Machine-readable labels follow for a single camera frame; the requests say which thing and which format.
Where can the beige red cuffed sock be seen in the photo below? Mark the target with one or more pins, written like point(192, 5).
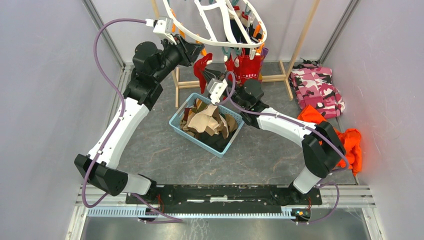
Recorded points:
point(240, 10)

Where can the red santa pattern sock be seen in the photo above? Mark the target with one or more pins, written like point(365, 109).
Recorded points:
point(199, 68)

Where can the white clothespin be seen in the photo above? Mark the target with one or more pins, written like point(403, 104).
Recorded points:
point(252, 53)

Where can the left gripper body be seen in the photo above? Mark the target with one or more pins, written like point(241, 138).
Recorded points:
point(174, 53)

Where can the orange cloth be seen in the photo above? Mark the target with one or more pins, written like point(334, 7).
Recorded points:
point(350, 138)

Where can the red white patterned sock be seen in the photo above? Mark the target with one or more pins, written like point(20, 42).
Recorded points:
point(249, 69)

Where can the tan sock in basket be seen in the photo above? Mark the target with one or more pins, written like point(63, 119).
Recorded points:
point(202, 118)

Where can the light blue laundry basket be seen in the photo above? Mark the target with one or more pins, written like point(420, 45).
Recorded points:
point(174, 122)

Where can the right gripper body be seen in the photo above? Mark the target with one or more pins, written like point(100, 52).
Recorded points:
point(235, 92)

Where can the pink camouflage cloth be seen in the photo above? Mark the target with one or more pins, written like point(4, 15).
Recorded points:
point(313, 86)

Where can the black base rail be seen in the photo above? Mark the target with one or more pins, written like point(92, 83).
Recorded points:
point(230, 198)

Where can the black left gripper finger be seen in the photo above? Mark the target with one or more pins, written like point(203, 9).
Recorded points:
point(187, 60)
point(190, 48)

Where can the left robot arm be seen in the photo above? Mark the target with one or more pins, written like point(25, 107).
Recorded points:
point(151, 66)

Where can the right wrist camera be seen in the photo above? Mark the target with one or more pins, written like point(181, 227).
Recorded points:
point(216, 88)

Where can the teal clothespin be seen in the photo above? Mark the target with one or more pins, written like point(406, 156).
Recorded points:
point(238, 51)
point(226, 53)

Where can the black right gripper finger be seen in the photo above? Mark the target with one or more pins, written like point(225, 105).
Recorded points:
point(210, 74)
point(221, 75)

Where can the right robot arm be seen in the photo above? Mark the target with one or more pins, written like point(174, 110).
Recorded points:
point(322, 149)

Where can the purple striped hanging sock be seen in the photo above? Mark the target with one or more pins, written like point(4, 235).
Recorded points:
point(263, 54)

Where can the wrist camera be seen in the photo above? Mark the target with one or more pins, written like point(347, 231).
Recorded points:
point(216, 88)
point(162, 27)

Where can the white round sock hanger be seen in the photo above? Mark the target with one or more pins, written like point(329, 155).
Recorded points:
point(215, 22)

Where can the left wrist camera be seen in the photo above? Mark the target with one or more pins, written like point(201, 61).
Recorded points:
point(162, 27)

